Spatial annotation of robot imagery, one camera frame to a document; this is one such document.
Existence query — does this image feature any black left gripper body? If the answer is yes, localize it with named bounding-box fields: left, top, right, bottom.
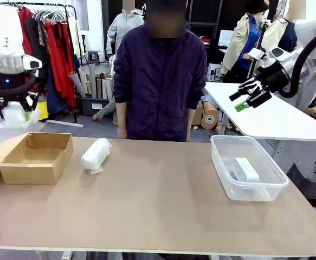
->
left=0, top=70, right=30, bottom=102

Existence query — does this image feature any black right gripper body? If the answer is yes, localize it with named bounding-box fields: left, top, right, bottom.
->
left=255, top=63, right=291, bottom=93

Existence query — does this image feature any rounded bubble-wrapped clock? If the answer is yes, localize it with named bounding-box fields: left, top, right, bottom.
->
left=0, top=102, right=42, bottom=130

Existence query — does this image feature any elongated bubble-wrapped clock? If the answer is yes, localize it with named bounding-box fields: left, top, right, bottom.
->
left=81, top=137, right=112, bottom=176

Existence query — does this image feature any person right forearm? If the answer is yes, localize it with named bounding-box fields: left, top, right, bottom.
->
left=115, top=101, right=128, bottom=129

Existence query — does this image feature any person left forearm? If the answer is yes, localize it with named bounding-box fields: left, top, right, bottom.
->
left=186, top=108, right=197, bottom=133

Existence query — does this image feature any yellow bag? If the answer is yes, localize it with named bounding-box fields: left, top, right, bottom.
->
left=37, top=101, right=49, bottom=121

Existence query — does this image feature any white work table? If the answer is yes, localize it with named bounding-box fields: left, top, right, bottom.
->
left=202, top=82, right=316, bottom=143

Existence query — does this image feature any white perforated box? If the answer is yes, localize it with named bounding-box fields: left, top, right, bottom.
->
left=207, top=63, right=223, bottom=82

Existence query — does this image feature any mannequin in cream jacket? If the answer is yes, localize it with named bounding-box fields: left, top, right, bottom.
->
left=260, top=10, right=299, bottom=66

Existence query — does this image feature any black tripod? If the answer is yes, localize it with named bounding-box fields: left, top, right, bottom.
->
left=248, top=18, right=272, bottom=82

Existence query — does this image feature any black hanging garment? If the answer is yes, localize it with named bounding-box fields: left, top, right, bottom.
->
left=26, top=17, right=50, bottom=79

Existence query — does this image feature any mannequin in beige coat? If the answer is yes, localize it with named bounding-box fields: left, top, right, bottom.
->
left=220, top=0, right=269, bottom=83

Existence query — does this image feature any brown tape roll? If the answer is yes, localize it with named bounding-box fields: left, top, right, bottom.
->
left=200, top=101, right=220, bottom=133

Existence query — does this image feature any slanted grey paper roll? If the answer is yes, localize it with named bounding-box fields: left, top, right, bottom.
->
left=68, top=70, right=87, bottom=99

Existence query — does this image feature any white monitor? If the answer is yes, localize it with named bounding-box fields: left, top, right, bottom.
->
left=218, top=29, right=236, bottom=47

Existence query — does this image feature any long red dress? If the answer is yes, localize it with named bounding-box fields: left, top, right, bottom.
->
left=44, top=21, right=76, bottom=107

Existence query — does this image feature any red jacket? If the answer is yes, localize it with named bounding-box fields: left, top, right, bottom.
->
left=18, top=6, right=34, bottom=57

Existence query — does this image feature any brown cardboard carton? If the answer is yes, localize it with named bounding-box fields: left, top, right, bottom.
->
left=191, top=104, right=205, bottom=128

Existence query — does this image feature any beige paper roll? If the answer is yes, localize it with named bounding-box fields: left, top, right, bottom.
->
left=78, top=67, right=93, bottom=95

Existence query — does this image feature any black storage crate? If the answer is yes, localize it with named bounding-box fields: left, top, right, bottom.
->
left=80, top=96, right=112, bottom=117

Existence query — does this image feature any tall grey tube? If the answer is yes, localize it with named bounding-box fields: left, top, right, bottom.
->
left=89, top=63, right=98, bottom=99

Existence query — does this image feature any open brown cardboard box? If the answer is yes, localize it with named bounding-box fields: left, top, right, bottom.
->
left=0, top=132, right=74, bottom=185

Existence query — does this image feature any black bucket hat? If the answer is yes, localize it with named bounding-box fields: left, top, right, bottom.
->
left=245, top=0, right=270, bottom=14

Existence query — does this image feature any lying mannequin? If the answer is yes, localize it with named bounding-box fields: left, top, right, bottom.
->
left=92, top=93, right=119, bottom=127

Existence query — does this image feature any cream hanging garment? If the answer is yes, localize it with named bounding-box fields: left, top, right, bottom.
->
left=67, top=17, right=82, bottom=58

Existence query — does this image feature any grey step stool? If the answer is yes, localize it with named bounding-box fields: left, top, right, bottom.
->
left=87, top=50, right=101, bottom=66

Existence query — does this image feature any person in purple jacket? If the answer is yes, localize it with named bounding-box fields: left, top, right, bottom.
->
left=113, top=0, right=208, bottom=142

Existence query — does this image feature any clear plastic bin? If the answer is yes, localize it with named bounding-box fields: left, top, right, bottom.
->
left=210, top=134, right=290, bottom=203

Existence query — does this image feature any black plastic stool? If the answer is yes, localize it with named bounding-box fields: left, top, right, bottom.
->
left=286, top=162, right=316, bottom=217

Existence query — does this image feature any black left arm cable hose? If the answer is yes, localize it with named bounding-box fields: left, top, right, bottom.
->
left=0, top=71, right=37, bottom=101

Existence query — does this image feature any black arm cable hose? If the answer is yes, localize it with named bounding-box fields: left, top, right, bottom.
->
left=0, top=71, right=37, bottom=101
left=278, top=31, right=316, bottom=99

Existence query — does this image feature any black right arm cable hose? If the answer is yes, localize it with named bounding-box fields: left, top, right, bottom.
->
left=278, top=31, right=316, bottom=99

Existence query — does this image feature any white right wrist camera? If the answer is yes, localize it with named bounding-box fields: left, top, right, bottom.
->
left=248, top=48, right=269, bottom=62

